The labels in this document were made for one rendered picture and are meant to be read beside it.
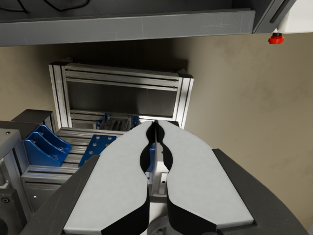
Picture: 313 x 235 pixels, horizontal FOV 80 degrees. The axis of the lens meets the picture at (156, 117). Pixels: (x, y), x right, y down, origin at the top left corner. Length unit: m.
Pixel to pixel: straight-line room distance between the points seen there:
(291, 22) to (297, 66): 1.30
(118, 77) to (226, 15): 0.85
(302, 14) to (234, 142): 1.45
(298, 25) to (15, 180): 0.71
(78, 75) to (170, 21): 0.91
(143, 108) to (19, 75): 0.92
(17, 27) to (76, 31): 0.11
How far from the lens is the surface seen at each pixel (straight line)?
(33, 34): 0.44
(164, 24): 0.38
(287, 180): 2.37
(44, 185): 0.64
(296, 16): 0.43
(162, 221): 0.51
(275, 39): 0.61
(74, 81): 1.24
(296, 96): 1.81
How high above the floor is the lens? 1.33
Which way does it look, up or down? 62 degrees down
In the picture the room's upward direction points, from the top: 177 degrees clockwise
